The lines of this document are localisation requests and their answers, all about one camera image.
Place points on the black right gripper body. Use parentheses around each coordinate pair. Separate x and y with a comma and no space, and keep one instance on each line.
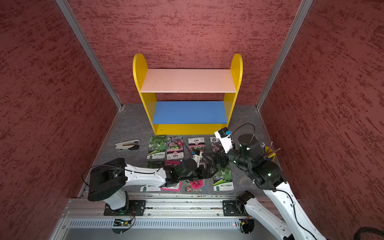
(234,156)

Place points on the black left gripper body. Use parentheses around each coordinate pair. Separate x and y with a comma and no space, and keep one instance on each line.
(199,173)

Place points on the purple flower seed bag top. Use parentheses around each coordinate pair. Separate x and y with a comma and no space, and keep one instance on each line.
(216,144)

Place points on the pink flower seed bag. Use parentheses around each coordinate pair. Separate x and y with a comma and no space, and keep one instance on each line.
(196,144)
(194,186)

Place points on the pink flower seed bag top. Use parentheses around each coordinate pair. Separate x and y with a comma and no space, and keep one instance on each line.
(196,144)

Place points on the aster seed bag top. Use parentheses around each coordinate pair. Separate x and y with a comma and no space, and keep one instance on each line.
(175,148)

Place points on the pink back-side seed bag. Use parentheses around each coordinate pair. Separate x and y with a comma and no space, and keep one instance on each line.
(175,188)

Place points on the green gourd seed bag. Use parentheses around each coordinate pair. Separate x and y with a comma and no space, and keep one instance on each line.
(157,147)

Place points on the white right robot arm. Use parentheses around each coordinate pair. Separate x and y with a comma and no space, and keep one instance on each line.
(253,157)

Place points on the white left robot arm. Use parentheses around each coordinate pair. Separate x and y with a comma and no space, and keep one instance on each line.
(108,180)

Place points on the yellow shelf unit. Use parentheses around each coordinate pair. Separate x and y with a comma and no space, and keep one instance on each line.
(188,117)

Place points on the yellow pen cup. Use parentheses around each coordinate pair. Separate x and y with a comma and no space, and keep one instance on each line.
(271,154)

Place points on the white stapler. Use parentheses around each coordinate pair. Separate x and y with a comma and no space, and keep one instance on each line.
(129,145)

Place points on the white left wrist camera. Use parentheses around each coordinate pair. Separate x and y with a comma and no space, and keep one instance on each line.
(197,157)

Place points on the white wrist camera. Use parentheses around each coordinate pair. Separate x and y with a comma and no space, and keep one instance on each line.
(225,137)
(197,157)

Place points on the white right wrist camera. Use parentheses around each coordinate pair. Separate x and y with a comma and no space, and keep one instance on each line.
(225,137)

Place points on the aluminium corner post right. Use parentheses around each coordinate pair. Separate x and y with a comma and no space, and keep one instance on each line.
(291,35)

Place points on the aluminium corner post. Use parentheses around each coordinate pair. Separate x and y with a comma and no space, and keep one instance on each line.
(291,35)
(79,33)

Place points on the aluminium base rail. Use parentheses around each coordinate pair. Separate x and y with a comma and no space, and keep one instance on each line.
(157,216)

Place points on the aluminium corner post left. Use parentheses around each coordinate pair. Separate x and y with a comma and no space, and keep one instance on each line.
(79,33)

